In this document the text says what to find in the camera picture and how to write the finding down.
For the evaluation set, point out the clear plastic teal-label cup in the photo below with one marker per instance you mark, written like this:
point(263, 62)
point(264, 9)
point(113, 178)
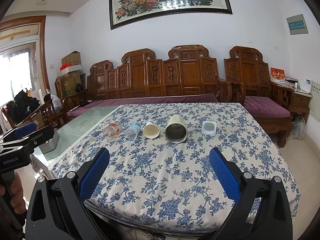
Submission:
point(133, 131)

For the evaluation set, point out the white plastic bag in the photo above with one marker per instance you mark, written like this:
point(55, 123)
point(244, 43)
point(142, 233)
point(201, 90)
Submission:
point(55, 100)

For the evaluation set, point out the cream steel-lined tumbler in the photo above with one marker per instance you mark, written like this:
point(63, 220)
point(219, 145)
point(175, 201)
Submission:
point(176, 131)

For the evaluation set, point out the blue floral tablecloth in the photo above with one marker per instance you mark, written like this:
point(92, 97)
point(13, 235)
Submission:
point(156, 184)

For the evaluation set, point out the grey wall electrical panel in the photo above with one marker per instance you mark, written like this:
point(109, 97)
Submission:
point(297, 25)

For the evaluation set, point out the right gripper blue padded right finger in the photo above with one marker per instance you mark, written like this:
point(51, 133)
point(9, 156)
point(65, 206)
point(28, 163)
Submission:
point(261, 208)

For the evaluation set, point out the small wooden chair left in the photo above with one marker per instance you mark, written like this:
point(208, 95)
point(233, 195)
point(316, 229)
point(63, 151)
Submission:
point(42, 116)

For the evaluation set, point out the stacked cardboard boxes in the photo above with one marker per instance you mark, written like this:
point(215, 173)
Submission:
point(69, 73)

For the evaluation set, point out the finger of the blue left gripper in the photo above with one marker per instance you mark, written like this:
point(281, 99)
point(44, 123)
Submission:
point(25, 130)

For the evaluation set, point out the white square plastic cup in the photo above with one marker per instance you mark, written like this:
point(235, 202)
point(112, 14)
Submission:
point(209, 127)

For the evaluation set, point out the purple armchair cushion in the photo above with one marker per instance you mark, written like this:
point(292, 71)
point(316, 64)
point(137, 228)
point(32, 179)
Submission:
point(264, 107)

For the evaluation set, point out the small black desk fan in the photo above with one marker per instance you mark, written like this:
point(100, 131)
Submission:
point(80, 92)

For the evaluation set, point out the long carved wooden sofa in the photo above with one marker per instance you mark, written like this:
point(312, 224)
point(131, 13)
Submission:
point(189, 72)

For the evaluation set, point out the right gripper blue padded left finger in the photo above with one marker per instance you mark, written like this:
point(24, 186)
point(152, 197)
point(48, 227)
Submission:
point(57, 210)

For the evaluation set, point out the carved wooden armchair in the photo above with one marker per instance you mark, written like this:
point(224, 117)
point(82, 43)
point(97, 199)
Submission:
point(249, 75)

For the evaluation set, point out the wooden side table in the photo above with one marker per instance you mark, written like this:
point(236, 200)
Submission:
point(300, 105)

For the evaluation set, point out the white router box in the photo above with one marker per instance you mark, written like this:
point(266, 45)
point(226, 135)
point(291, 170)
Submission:
point(305, 85)

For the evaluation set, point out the cream paper cup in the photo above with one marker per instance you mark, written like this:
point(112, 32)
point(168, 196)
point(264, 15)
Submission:
point(151, 130)

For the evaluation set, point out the purple sofa cushion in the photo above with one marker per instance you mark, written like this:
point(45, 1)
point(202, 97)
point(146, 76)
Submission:
point(140, 103)

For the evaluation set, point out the person's left hand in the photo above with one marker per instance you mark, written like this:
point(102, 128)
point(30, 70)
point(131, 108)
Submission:
point(17, 201)

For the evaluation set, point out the red calendar card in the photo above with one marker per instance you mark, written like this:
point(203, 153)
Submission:
point(277, 74)

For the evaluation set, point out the black clothes pile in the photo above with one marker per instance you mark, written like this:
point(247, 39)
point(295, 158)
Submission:
point(21, 107)

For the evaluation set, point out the clear glass with red print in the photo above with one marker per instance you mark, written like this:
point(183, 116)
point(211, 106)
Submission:
point(112, 130)

